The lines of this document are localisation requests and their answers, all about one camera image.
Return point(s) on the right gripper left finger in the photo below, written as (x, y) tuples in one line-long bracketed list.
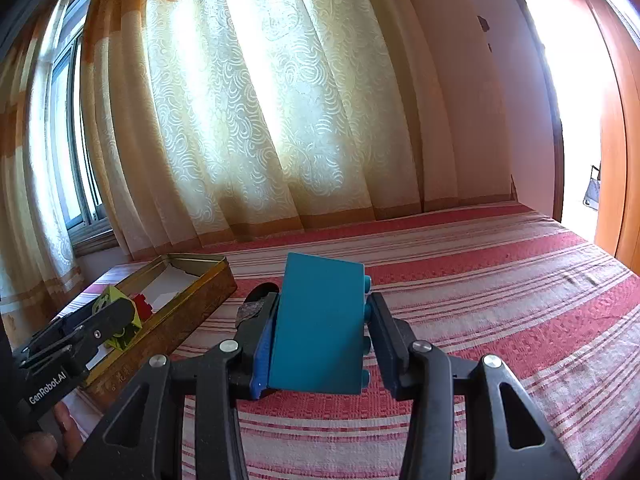
[(140, 436)]

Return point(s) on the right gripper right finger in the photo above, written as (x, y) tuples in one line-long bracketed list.
[(507, 436)]

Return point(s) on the green soccer ball block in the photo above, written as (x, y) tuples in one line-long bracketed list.
[(116, 319)]

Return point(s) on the red building block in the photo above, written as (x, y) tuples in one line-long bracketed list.
[(144, 309)]

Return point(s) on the teal building block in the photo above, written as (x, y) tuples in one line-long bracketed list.
[(318, 340)]

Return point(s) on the person's left hand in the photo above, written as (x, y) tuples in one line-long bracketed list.
[(41, 448)]

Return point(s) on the left side curtain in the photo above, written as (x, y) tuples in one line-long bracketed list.
[(39, 274)]

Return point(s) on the gold tin box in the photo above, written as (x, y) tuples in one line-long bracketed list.
[(183, 290)]

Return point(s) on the red striped bedspread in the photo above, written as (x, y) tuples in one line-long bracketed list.
[(498, 279)]

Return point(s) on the black fuzzy object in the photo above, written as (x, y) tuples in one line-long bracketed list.
[(252, 304)]

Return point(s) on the cream patterned curtain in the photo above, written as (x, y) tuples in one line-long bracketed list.
[(216, 120)]

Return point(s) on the orange wooden door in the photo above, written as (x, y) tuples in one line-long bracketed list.
[(618, 221)]

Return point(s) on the window frame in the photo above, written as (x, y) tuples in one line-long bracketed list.
[(67, 197)]

